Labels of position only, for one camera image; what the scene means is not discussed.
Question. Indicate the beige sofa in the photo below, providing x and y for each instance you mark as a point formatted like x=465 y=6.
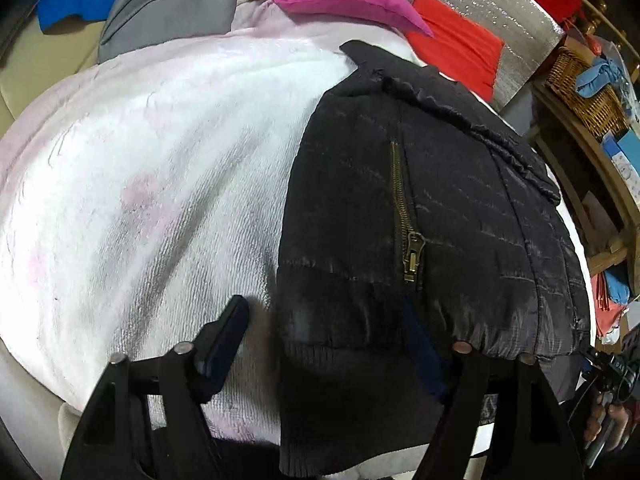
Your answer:
x=40 y=75

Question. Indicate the red pillow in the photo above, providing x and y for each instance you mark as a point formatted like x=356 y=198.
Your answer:
x=455 y=35

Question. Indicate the wicker basket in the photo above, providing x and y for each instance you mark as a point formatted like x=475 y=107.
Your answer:
x=565 y=80

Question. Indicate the white fleece blanket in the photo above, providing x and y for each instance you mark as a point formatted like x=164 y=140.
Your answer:
x=150 y=185

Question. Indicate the wooden table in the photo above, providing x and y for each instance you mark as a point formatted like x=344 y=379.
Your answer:
x=580 y=130

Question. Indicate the coral folded cloth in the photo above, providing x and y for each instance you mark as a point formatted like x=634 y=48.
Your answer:
x=607 y=320

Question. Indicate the light blue cloth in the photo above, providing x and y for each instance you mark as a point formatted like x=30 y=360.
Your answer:
x=597 y=75

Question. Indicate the person's right hand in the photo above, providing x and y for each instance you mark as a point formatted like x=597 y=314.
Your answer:
x=622 y=425

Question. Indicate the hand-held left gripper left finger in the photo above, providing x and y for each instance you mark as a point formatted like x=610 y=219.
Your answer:
x=225 y=340

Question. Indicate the blue folded cloth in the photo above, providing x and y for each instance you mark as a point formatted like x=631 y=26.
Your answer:
x=620 y=285

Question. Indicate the grey jacket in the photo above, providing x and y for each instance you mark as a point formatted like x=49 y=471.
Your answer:
x=170 y=10

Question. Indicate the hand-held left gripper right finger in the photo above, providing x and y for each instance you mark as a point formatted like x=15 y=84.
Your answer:
x=422 y=360

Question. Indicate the black puffer jacket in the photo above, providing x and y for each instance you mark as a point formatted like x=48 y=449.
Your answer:
x=450 y=200

